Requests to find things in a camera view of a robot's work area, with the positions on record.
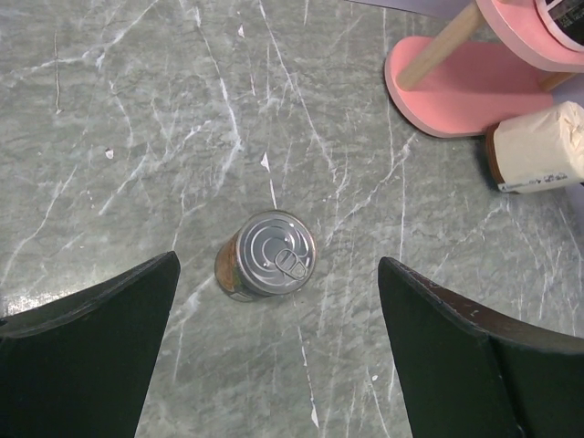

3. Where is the pink three-tier wooden shelf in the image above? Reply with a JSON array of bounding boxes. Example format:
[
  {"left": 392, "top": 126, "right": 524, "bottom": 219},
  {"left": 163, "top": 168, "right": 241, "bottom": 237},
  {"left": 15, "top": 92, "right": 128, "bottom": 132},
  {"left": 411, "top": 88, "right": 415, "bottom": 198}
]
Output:
[{"left": 384, "top": 1, "right": 583, "bottom": 138}]

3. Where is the black paper roll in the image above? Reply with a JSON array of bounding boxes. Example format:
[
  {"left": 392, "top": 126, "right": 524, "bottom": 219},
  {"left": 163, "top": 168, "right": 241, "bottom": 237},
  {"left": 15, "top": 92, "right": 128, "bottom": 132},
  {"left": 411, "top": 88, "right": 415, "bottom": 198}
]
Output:
[{"left": 535, "top": 0, "right": 584, "bottom": 52}]

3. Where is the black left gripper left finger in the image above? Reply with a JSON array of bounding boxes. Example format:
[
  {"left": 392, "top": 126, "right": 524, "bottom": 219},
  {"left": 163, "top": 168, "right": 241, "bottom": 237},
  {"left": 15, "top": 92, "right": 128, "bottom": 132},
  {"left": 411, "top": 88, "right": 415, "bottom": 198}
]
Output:
[{"left": 1, "top": 252, "right": 181, "bottom": 437}]

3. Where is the metal food tin can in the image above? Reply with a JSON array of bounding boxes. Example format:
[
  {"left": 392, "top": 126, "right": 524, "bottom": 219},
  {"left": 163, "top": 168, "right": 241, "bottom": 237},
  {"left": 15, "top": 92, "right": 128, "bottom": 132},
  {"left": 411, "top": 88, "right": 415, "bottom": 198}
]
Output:
[{"left": 214, "top": 210, "right": 318, "bottom": 302}]

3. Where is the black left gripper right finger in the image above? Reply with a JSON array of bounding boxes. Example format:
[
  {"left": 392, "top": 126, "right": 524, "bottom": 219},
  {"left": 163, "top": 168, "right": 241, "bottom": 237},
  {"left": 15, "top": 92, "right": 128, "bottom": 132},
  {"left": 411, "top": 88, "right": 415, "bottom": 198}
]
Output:
[{"left": 378, "top": 257, "right": 583, "bottom": 437}]

